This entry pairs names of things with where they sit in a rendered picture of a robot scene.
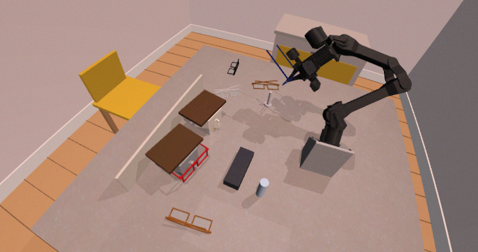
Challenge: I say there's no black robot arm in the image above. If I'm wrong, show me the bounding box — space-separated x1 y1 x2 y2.
297 26 412 147

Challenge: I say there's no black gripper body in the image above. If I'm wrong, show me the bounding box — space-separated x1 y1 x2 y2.
286 48 323 92

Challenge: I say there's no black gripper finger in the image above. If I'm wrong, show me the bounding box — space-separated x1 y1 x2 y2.
289 66 298 79
289 73 306 82

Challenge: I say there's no dark grey cylinder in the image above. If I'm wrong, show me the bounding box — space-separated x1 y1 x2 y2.
256 178 269 197

